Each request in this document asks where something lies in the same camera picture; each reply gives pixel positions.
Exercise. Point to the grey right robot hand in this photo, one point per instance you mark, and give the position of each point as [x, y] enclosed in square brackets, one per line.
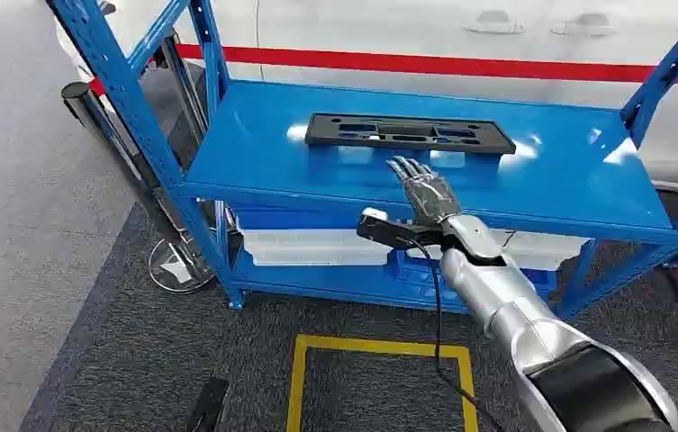
[428, 194]

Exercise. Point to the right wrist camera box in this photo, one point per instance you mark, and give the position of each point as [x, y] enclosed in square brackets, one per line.
[386, 232]

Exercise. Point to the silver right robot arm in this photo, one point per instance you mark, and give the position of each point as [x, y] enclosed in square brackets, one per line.
[511, 298]

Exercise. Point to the black stanchion chrome base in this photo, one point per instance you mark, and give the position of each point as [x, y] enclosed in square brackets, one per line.
[76, 92]

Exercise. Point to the white car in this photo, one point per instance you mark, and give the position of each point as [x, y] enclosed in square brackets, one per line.
[434, 30]

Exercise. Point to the yellow floor tape square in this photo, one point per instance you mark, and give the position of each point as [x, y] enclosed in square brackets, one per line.
[374, 346]

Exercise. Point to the black plastic plate frame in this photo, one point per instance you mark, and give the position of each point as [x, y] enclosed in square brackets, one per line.
[320, 137]

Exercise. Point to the dark stanchion post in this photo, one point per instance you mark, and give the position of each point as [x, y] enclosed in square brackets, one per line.
[180, 77]

